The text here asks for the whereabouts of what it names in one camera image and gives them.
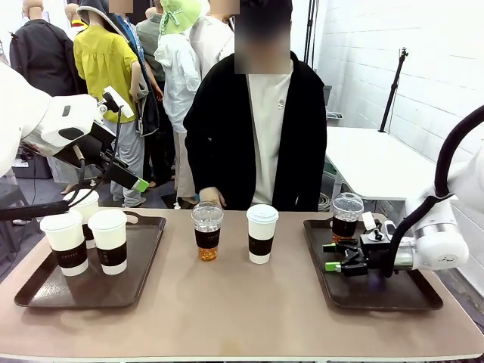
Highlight white side table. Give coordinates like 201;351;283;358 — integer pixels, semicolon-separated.
324;126;442;202

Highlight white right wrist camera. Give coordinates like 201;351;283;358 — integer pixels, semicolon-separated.
361;211;397;243

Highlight light green bucket hat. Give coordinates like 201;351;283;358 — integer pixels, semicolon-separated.
158;0;202;36

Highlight grey bin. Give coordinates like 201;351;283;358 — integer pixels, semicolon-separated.
323;85;343;120

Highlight red yellow collar mannequin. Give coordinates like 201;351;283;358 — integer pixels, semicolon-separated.
63;2;90;41

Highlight person's left forearm black sleeve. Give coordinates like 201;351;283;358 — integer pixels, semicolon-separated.
290;124;328;213

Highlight black tripod stand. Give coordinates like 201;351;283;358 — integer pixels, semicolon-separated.
378;47;411;134

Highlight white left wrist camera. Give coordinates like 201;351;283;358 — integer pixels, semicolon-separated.
101;85;135;119

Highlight black vertical poles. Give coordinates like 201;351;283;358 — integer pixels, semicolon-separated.
303;0;320;66

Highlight green white table frame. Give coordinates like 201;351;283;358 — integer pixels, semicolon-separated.
324;157;343;194

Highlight thick black left arm hose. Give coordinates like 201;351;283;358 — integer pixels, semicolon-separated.
0;199;71;222

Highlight white lidded paper cup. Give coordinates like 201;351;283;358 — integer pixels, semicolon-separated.
246;203;280;265

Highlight person's right hand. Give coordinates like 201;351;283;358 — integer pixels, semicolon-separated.
198;186;227;209

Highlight thick black right arm hose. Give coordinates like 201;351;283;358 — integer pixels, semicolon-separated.
381;104;484;279

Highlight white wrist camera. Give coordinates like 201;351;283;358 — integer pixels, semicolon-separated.
361;211;397;243
101;85;135;119

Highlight black jacket mannequin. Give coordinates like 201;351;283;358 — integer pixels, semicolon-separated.
9;0;88;98

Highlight person in black cardigan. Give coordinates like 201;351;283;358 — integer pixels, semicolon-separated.
183;0;328;213

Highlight black box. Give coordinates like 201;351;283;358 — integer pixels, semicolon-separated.
12;150;54;181

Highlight olive shirt mannequin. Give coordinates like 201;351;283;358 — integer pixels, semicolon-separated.
135;7;167;82

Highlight white paper cup black sleeve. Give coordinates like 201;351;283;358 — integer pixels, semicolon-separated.
87;209;129;276
62;188;101;250
39;210;90;278

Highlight thin black cable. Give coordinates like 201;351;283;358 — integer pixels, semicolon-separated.
67;105;124;207

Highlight dark brown plastic tray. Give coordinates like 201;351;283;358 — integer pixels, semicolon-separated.
14;213;167;309
302;218;444;312

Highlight thick black arm hose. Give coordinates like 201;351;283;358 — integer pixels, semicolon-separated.
381;104;484;279
0;199;71;222

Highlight yellow blouse mannequin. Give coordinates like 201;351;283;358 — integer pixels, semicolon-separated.
73;0;150;208

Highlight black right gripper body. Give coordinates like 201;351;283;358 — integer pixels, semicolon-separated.
357;232;397;276

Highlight clear dome-lid tea cup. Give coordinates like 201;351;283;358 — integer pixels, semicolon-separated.
191;201;225;262
331;192;365;244

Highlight white shirt mannequin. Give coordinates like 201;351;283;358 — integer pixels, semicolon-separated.
154;22;203;206

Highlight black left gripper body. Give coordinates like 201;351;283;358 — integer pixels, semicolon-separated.
52;119;132;178

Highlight person's right forearm black sleeve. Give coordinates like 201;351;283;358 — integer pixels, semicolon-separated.
183;120;222;203

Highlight black chair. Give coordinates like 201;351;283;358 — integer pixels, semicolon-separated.
0;181;29;265

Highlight blue shirt dark coat mannequin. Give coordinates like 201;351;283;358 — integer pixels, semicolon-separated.
109;11;162;190

